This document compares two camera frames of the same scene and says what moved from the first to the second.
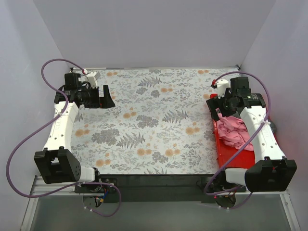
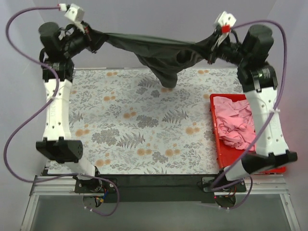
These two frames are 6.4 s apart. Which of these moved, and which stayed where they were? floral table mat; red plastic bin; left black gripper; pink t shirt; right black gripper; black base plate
Moved: right black gripper; left black gripper
Stayed: red plastic bin; floral table mat; pink t shirt; black base plate
